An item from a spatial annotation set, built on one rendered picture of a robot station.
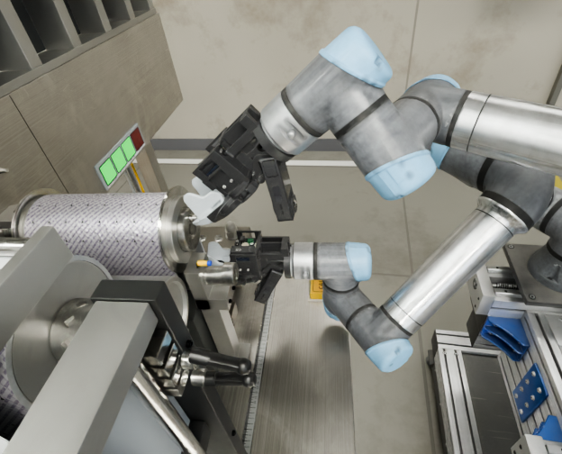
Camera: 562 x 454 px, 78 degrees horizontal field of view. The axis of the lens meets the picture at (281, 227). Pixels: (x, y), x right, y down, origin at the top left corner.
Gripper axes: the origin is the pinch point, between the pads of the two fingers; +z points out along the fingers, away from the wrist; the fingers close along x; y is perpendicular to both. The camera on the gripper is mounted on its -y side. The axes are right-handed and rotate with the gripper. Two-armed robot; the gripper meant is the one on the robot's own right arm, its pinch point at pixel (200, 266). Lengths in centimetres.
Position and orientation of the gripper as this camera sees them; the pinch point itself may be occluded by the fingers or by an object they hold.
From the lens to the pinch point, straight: 77.1
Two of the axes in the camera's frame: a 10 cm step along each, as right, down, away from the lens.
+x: -1.1, 6.6, -7.5
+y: -1.0, -7.5, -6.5
